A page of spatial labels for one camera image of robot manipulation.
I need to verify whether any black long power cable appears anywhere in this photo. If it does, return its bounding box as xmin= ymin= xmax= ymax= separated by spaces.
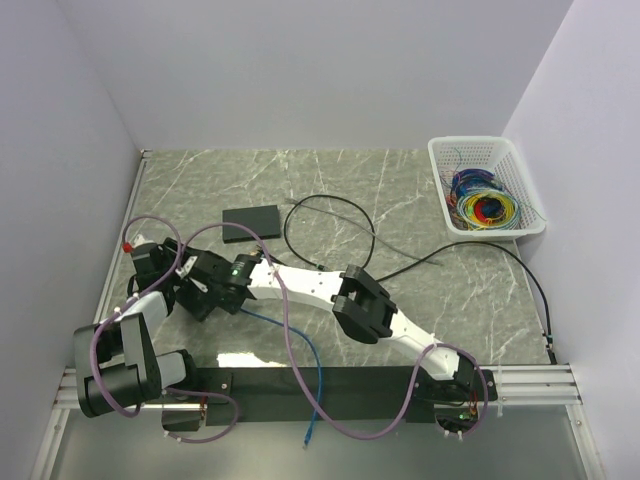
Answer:
xmin=374 ymin=241 xmax=556 ymax=351

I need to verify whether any colourful wire bundle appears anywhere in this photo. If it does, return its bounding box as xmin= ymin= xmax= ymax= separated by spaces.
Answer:
xmin=446 ymin=167 xmax=524 ymax=232

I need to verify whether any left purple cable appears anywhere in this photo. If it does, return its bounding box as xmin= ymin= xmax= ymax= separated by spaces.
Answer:
xmin=89 ymin=214 xmax=241 ymax=445

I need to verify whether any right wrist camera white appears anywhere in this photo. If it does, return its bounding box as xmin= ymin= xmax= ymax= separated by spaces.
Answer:
xmin=175 ymin=256 xmax=209 ymax=293

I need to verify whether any black network switch far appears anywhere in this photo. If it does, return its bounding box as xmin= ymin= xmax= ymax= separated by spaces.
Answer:
xmin=222 ymin=205 xmax=282 ymax=244

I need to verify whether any black base beam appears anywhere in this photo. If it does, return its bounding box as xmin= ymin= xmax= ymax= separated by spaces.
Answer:
xmin=145 ymin=366 xmax=498 ymax=426

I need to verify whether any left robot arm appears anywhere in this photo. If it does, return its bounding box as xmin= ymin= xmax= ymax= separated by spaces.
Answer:
xmin=73 ymin=274 xmax=201 ymax=418

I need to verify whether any black ethernet cable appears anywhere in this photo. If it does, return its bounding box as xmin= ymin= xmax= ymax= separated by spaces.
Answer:
xmin=249 ymin=194 xmax=377 ymax=274

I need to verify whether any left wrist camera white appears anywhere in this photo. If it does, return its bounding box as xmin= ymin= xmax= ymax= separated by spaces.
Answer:
xmin=122 ymin=234 xmax=156 ymax=258

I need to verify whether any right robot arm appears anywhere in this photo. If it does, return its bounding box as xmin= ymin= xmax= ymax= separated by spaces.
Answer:
xmin=176 ymin=251 xmax=482 ymax=399

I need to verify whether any white plastic basket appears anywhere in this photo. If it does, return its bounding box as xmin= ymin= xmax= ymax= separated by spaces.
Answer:
xmin=428 ymin=136 xmax=546 ymax=241

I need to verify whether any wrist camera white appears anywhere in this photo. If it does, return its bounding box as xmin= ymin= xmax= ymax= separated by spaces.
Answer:
xmin=175 ymin=256 xmax=209 ymax=293
xmin=122 ymin=234 xmax=156 ymax=258

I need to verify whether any blue ethernet cable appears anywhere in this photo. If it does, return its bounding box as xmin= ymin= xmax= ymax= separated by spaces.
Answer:
xmin=239 ymin=307 xmax=324 ymax=446

